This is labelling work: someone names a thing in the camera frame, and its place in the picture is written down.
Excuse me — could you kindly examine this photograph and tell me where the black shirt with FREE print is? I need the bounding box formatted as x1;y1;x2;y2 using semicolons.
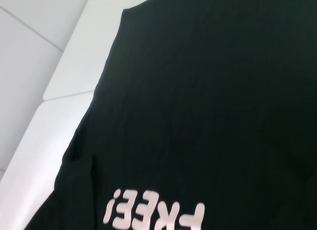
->
41;0;317;230

